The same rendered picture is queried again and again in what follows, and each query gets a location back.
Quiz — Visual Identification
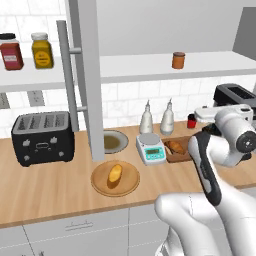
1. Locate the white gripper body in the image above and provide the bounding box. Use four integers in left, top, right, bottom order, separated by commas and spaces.
194, 104, 254, 124

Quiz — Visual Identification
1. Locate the golden croissant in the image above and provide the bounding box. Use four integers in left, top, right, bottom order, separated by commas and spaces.
165, 140, 186, 155

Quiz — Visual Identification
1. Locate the white cabinet shelf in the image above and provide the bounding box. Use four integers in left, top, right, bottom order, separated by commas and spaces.
98, 50, 256, 85

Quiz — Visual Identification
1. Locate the orange jam jar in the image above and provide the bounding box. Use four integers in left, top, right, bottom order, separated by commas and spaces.
171, 51, 187, 70

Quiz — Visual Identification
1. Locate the round wooden cutting board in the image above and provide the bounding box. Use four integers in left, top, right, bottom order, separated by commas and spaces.
90, 159, 141, 198

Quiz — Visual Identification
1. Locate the grey cabinet door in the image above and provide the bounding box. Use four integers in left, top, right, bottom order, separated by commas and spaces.
64, 0, 106, 163

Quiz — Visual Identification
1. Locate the yellow jar with white lid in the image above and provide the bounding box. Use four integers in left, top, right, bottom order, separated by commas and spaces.
30, 32, 55, 70

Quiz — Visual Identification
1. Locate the red jar with black lid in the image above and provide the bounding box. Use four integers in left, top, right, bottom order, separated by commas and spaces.
0, 32, 25, 72

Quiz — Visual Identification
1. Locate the black two-slot toaster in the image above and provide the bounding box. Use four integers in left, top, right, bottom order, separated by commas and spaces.
212, 82, 256, 113

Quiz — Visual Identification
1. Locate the white bottle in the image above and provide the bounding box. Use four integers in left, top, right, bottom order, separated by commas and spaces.
138, 99, 155, 135
159, 97, 176, 136

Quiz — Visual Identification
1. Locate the brown square tray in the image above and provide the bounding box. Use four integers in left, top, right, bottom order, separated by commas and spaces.
161, 135, 195, 164

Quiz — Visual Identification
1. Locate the white kitchen scale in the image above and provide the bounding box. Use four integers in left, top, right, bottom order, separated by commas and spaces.
135, 133, 167, 166

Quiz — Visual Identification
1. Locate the yellow bread roll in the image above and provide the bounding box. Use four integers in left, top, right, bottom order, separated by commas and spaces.
106, 163, 124, 190

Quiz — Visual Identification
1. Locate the white drawer front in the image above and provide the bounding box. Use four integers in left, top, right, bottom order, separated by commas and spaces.
128, 203, 168, 235
0, 225, 27, 250
22, 207, 131, 244

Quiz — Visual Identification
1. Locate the black four-slot toaster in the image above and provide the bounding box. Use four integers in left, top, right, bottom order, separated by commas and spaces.
10, 111, 76, 168

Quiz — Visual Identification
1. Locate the grey bar door handle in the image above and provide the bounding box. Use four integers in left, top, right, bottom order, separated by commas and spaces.
55, 19, 89, 133

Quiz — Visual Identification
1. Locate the grey drawer handle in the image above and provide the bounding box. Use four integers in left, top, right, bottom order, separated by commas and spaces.
64, 219, 95, 232

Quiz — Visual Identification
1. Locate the white open wall shelf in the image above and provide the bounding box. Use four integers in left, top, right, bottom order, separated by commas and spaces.
0, 55, 69, 93

